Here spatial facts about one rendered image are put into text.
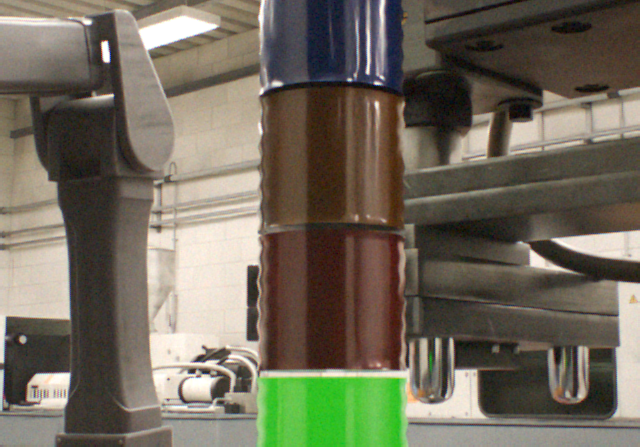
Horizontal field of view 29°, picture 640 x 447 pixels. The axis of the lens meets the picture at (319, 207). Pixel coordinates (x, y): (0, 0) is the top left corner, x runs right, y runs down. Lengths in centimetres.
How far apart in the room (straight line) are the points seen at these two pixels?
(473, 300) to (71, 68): 45
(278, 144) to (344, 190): 2
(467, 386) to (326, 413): 592
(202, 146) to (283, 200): 1057
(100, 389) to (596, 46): 52
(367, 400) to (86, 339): 67
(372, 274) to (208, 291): 1031
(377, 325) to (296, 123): 5
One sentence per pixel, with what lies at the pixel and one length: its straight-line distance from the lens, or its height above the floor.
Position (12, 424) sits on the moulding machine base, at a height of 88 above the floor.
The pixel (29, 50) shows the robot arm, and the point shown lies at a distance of 88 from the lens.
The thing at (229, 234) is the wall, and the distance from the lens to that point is 1046.
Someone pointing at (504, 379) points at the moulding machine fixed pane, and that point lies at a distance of 608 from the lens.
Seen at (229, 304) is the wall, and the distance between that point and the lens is 1039.
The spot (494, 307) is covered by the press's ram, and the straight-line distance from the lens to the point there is 56.
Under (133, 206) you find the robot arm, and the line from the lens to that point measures 95.
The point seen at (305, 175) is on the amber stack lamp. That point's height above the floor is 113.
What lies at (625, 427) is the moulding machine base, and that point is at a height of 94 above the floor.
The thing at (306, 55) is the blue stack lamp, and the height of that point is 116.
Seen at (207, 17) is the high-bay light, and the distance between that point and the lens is 798.
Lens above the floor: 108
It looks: 9 degrees up
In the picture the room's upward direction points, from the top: straight up
